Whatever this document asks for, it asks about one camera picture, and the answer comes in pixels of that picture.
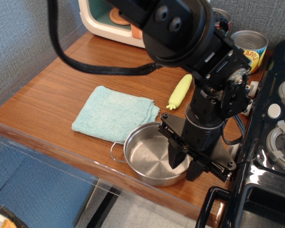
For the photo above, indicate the red soup can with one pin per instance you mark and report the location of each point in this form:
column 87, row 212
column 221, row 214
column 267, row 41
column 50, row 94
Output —
column 222, row 20

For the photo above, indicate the black toy stove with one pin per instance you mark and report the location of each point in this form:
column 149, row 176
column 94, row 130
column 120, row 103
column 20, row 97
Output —
column 256, row 198

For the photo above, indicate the light blue folded cloth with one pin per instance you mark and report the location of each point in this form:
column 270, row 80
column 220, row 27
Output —
column 110, row 115

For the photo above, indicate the toy microwave teal and cream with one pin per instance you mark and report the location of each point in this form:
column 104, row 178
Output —
column 102, row 19

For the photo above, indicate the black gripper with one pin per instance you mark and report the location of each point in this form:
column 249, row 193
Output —
column 201, row 141

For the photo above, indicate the pineapple slices can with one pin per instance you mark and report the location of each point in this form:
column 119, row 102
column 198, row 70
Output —
column 254, row 45

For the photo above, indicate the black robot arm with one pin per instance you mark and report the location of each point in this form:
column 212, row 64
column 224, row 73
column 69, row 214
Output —
column 182, row 33

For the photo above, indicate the small steel pot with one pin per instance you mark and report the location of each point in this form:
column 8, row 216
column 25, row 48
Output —
column 145, row 150

